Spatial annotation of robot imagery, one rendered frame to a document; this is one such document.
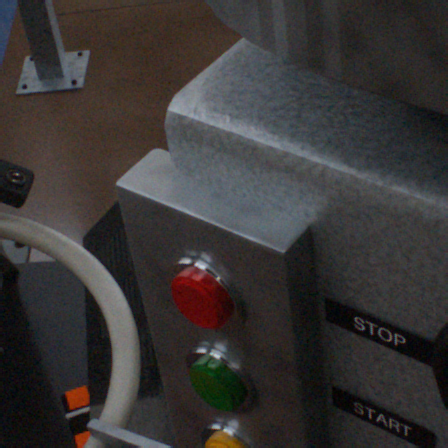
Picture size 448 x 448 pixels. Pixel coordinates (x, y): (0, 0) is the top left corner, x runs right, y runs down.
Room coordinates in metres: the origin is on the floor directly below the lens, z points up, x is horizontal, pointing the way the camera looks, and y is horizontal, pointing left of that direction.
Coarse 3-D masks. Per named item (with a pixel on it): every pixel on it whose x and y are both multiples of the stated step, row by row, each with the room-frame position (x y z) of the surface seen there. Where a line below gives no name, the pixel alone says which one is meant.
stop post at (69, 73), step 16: (32, 0) 2.75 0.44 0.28; (48, 0) 2.78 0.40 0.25; (32, 16) 2.75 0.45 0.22; (48, 16) 2.74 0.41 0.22; (32, 32) 2.75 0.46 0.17; (48, 32) 2.74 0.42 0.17; (32, 48) 2.75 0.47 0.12; (48, 48) 2.74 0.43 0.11; (32, 64) 2.84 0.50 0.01; (48, 64) 2.75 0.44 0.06; (64, 64) 2.78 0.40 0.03; (80, 64) 2.80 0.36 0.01; (32, 80) 2.75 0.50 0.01; (48, 80) 2.74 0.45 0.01; (64, 80) 2.73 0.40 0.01; (80, 80) 2.71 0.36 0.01
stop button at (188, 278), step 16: (192, 272) 0.30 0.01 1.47; (176, 288) 0.30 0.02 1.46; (192, 288) 0.29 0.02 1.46; (208, 288) 0.29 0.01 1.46; (176, 304) 0.30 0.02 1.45; (192, 304) 0.29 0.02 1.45; (208, 304) 0.29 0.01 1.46; (224, 304) 0.28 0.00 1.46; (192, 320) 0.29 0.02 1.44; (208, 320) 0.29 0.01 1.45; (224, 320) 0.28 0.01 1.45
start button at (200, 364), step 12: (204, 360) 0.30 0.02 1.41; (192, 372) 0.30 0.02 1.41; (204, 372) 0.29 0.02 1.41; (216, 372) 0.29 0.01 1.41; (228, 372) 0.29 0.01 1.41; (192, 384) 0.30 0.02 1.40; (204, 384) 0.29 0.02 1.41; (216, 384) 0.29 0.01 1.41; (228, 384) 0.29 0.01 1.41; (204, 396) 0.29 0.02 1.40; (216, 396) 0.29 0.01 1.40; (228, 396) 0.28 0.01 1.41; (240, 396) 0.28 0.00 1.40; (216, 408) 0.29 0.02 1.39; (228, 408) 0.28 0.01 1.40
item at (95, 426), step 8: (88, 424) 0.68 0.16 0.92; (96, 424) 0.67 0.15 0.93; (104, 424) 0.67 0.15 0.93; (96, 432) 0.67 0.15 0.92; (104, 432) 0.66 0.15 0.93; (112, 432) 0.65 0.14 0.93; (120, 432) 0.65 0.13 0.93; (128, 432) 0.65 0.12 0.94; (104, 440) 0.66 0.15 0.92; (112, 440) 0.65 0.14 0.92; (120, 440) 0.64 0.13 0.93; (128, 440) 0.64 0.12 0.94; (136, 440) 0.63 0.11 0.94; (144, 440) 0.63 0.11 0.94; (152, 440) 0.63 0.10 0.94
